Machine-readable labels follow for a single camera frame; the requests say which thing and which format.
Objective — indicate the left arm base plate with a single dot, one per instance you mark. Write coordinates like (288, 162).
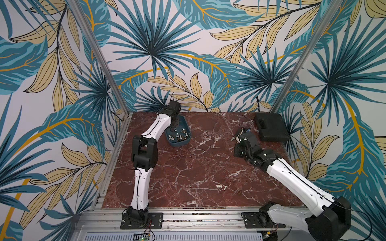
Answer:
(150, 220)

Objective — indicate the aluminium frame rail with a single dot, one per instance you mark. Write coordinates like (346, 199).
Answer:
(181, 224)

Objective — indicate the black and white bottle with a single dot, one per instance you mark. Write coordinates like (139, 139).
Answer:
(235, 138)

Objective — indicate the teal plastic storage box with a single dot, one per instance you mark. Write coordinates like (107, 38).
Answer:
(179, 134)

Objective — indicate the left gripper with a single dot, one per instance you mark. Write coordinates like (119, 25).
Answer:
(177, 124)

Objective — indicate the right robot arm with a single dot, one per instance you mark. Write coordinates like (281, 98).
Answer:
(325, 218)

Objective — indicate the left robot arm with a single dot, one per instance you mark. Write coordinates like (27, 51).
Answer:
(145, 158)

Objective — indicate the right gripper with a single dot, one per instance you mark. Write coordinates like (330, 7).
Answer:
(242, 137)

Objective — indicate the black plastic case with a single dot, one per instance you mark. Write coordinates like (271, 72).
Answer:
(271, 127)

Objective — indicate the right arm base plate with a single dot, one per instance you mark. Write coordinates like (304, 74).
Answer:
(259, 220)

